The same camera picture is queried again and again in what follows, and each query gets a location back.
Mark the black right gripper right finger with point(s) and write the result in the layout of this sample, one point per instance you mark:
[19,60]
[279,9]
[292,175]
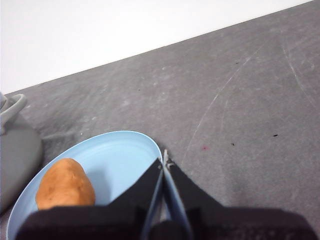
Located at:
[186,190]

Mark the pale green electric steamer pot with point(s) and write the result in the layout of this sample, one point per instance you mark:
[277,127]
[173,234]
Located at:
[15,155]

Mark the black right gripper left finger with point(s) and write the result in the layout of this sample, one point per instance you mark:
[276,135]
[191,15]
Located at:
[142,190]

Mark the blue round plate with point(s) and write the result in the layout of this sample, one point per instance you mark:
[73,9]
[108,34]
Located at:
[112,155]

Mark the brown potato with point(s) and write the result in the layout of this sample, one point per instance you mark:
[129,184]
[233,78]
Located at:
[65,182]

